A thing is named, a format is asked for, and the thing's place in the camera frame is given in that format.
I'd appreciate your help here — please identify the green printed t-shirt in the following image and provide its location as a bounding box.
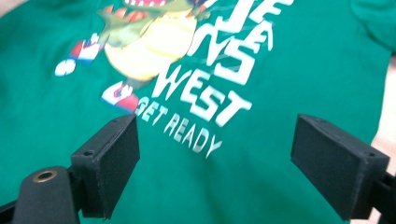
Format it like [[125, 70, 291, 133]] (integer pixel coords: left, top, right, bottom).
[[0, 0, 396, 224]]

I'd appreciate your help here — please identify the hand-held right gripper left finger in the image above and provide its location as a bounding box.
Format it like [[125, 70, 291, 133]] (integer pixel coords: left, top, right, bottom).
[[70, 113, 141, 220]]

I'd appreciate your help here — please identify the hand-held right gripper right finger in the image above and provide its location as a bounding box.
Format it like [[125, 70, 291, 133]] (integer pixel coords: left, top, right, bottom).
[[290, 113, 391, 222]]

